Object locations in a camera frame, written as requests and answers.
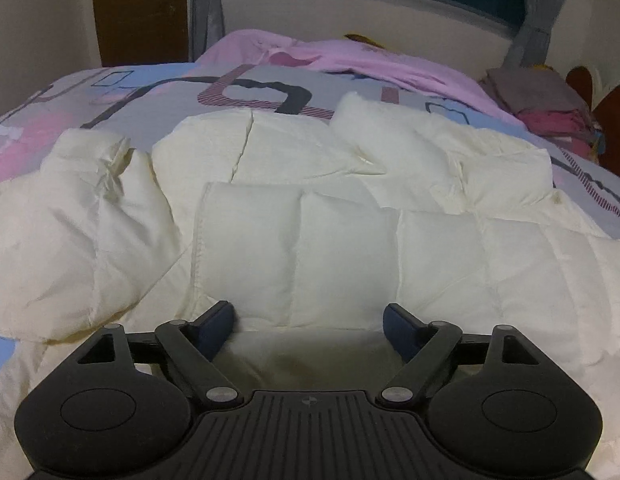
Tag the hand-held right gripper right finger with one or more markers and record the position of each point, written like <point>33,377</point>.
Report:
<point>397,331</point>

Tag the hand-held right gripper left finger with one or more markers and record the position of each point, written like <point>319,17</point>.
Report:
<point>217,331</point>

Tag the white quilted duvet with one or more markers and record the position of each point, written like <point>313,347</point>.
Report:
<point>310,240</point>

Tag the patterned grey bed sheet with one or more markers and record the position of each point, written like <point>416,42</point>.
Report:
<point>154,95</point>

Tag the pink folded cloth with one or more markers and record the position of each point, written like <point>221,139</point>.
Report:
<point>560,127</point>

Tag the grey folded cloth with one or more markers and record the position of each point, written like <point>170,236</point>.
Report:
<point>532,87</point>

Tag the pink blanket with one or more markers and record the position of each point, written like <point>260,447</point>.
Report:
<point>340,57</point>

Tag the yellow cloth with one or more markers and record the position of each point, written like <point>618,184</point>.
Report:
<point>362,40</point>

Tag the brown heart-shaped headboard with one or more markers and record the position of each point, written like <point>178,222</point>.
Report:
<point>612,125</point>

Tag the grey curtain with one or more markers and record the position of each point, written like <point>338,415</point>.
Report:
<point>537,25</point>
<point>207,5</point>

